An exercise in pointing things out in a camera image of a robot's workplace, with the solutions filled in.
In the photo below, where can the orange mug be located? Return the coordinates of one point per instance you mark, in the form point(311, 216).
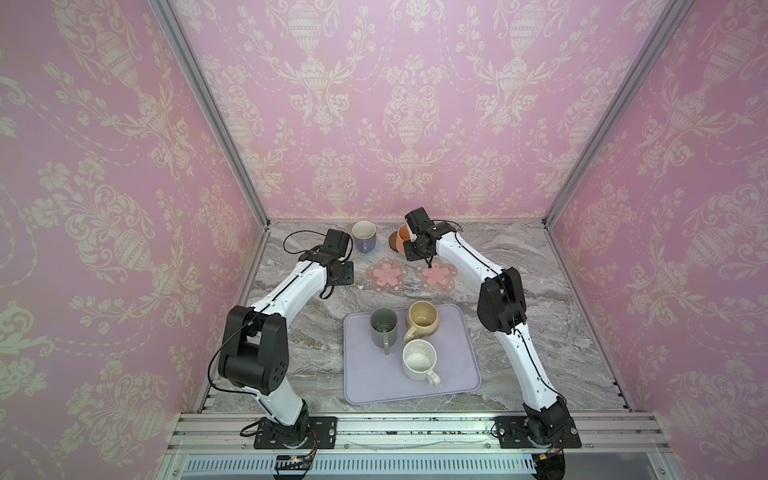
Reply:
point(402, 236)

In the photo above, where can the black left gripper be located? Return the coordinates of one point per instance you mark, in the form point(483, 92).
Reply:
point(349, 275)

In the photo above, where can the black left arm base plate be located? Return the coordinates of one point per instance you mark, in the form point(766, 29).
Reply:
point(315, 431)

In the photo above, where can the aluminium corner frame post left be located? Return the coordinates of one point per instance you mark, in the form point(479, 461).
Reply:
point(194, 74)

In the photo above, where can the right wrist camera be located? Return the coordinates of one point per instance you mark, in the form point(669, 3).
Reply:
point(419, 221)

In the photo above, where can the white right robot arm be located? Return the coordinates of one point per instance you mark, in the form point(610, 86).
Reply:
point(502, 310)

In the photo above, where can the white cream mug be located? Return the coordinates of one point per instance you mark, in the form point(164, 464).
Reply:
point(419, 359)

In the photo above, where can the grey green mug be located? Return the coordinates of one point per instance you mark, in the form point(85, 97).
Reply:
point(384, 329)

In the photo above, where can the aluminium front frame rail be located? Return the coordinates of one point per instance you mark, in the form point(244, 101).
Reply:
point(432, 432)

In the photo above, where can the white perforated cable duct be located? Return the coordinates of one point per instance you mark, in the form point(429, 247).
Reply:
point(348, 464)

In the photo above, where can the pink flower silicone coaster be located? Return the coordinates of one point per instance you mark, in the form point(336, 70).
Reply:
point(438, 277)

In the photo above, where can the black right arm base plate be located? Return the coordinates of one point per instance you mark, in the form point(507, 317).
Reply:
point(521, 432)

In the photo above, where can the brown wooden round coaster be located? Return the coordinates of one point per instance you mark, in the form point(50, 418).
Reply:
point(393, 243)

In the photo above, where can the aluminium corner frame post right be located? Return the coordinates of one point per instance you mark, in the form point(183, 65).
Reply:
point(666, 25)

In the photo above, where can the aluminium corner frame post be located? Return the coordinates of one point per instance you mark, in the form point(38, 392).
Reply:
point(194, 74)
point(666, 25)

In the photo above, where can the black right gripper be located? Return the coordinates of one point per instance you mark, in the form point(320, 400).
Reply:
point(414, 250)

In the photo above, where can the lilac plastic tray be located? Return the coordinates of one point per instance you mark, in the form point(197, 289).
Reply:
point(444, 363)

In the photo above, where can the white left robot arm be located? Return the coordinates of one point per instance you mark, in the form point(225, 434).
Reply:
point(254, 354)

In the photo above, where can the yellow beige mug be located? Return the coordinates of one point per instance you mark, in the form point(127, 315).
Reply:
point(422, 321)

